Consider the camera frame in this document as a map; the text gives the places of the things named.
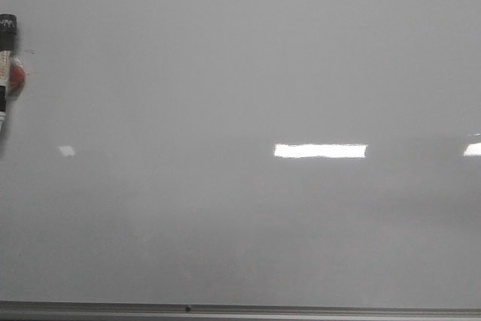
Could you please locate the black white whiteboard marker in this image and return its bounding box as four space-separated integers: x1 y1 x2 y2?
1 14 26 128

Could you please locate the white whiteboard with aluminium frame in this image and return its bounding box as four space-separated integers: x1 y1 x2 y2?
1 0 480 319

